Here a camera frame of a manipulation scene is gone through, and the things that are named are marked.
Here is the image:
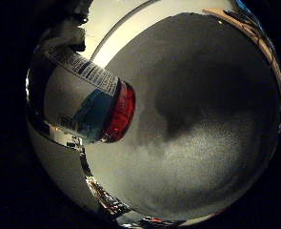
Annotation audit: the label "clear plastic bottle with label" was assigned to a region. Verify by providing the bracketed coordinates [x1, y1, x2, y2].
[25, 47, 137, 145]

